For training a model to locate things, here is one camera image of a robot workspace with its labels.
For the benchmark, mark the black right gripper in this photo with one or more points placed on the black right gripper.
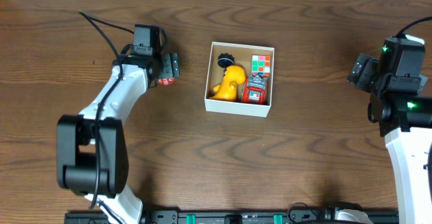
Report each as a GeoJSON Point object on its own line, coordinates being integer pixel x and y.
{"type": "Point", "coordinates": [362, 71]}

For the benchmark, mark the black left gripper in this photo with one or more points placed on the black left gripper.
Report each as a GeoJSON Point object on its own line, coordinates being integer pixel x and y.
{"type": "Point", "coordinates": [171, 66]}

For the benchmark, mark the red number ball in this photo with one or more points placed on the red number ball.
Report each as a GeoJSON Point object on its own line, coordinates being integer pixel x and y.
{"type": "Point", "coordinates": [166, 81]}

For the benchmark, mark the black round knob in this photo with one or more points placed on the black round knob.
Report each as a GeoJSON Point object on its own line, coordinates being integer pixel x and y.
{"type": "Point", "coordinates": [225, 60]}

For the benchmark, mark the orange dinosaur toy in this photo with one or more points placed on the orange dinosaur toy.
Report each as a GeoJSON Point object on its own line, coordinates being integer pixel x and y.
{"type": "Point", "coordinates": [227, 90]}

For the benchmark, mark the white cardboard box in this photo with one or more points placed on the white cardboard box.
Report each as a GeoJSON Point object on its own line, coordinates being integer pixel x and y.
{"type": "Point", "coordinates": [243, 56]}

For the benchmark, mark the multicoloured puzzle cube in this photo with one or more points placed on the multicoloured puzzle cube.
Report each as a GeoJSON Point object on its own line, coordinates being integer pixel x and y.
{"type": "Point", "coordinates": [261, 65]}

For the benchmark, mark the red toy robot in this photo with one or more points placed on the red toy robot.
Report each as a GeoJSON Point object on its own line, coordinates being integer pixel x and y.
{"type": "Point", "coordinates": [255, 89]}

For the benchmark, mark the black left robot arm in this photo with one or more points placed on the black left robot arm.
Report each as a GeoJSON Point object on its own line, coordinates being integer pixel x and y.
{"type": "Point", "coordinates": [92, 158]}

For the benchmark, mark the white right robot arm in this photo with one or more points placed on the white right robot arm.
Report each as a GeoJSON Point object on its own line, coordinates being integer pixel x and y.
{"type": "Point", "coordinates": [405, 124]}

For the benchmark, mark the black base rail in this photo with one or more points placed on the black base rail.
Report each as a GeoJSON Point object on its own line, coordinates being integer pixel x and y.
{"type": "Point", "coordinates": [297, 213]}

